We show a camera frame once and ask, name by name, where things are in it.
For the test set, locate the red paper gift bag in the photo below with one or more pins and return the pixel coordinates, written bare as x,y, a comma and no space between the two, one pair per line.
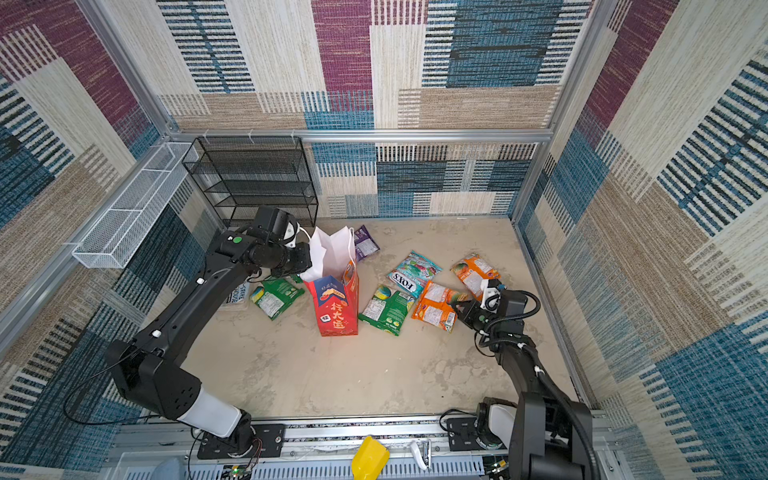
336,306

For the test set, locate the orange snack bag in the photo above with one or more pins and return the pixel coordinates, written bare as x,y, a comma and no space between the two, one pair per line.
434,306

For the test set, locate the white wire mesh basket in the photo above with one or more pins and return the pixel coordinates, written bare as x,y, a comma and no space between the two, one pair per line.
117,234

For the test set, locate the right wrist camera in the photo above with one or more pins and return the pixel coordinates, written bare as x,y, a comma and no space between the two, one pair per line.
512,302

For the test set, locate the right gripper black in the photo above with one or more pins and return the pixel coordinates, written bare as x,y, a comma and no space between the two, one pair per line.
467,315

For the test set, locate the teal Fox's candy bag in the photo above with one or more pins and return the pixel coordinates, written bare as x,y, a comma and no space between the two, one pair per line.
414,273

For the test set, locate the green snack bag centre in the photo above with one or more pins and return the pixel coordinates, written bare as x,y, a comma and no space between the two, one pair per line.
387,310

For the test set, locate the blue white snack pack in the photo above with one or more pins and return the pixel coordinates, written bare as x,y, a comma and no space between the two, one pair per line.
238,297

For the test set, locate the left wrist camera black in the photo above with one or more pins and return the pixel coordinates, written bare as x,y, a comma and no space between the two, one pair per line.
274,225

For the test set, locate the orange candy bag back side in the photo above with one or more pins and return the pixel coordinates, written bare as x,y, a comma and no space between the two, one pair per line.
473,271

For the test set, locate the colourful Fox's fruit candy bag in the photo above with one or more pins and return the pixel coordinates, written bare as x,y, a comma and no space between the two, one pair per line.
350,273

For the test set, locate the green snack bag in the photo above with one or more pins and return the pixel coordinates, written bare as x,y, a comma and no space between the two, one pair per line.
387,310
274,296

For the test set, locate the black wire mesh shelf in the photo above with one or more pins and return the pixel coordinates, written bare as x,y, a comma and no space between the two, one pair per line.
237,175

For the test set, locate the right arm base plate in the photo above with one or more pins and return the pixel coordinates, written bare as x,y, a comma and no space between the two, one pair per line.
462,434

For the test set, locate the purple snack bag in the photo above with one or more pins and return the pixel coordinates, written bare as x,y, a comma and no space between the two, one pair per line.
365,245

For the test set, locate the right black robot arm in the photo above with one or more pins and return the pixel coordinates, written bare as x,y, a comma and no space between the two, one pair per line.
551,435

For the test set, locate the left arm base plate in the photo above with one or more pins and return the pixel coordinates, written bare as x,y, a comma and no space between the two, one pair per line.
260,440

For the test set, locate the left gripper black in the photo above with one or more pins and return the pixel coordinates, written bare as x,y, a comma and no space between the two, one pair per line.
304,261

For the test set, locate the silver metal clip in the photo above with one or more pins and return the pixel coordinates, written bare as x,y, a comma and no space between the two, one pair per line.
421,451

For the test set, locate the green snack bag far left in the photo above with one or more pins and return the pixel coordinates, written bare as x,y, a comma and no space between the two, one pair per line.
274,296

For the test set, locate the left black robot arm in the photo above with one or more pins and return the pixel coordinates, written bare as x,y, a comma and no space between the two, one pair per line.
147,369

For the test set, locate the yellow plastic object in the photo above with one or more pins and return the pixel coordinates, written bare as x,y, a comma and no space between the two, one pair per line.
370,460

